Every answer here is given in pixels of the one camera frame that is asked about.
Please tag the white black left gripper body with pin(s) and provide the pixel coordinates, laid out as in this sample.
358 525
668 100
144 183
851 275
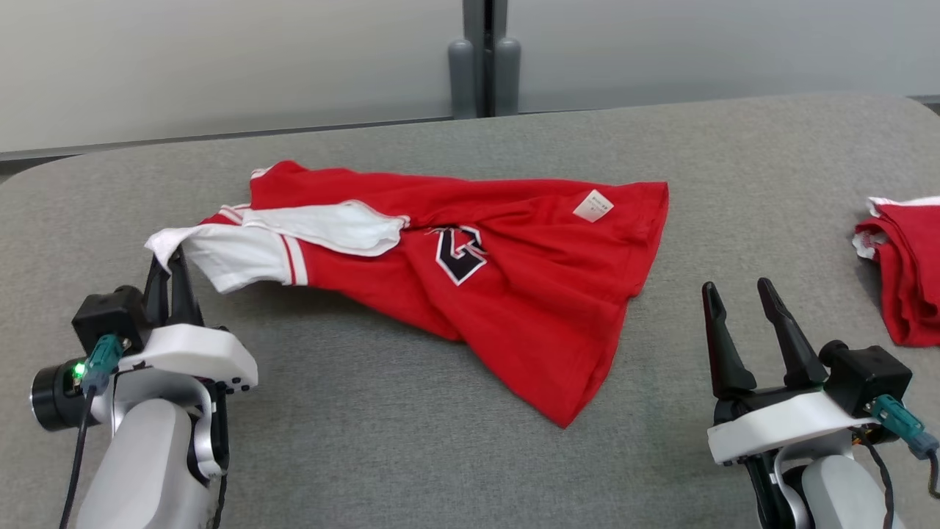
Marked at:
198 353

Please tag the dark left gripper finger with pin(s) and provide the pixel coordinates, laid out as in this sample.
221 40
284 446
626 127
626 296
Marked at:
185 301
156 301

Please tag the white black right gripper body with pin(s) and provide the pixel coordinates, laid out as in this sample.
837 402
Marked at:
778 430

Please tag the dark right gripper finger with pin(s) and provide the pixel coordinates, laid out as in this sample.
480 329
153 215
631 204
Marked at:
797 353
727 360

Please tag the red and white sports jersey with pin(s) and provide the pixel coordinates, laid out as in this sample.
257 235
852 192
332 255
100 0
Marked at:
910 279
529 294

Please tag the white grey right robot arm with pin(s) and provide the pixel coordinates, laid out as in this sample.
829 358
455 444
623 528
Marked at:
837 492

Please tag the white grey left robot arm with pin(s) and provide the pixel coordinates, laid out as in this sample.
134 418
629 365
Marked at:
147 463

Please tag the black left wrist lit cylinder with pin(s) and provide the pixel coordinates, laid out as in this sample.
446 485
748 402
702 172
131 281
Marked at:
55 400

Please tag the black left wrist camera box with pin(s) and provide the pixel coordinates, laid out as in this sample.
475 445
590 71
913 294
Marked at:
110 316

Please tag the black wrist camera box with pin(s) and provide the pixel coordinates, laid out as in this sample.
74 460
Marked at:
870 375
110 316

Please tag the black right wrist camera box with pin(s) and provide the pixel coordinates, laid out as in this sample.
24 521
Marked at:
870 375

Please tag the grey wall base rail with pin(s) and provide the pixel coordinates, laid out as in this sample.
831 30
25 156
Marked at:
220 137

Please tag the grey cylindrical post bumper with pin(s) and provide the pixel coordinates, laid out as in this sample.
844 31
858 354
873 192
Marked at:
462 81
507 77

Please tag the grey vertical partition post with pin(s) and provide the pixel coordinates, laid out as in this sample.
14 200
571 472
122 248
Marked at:
485 51

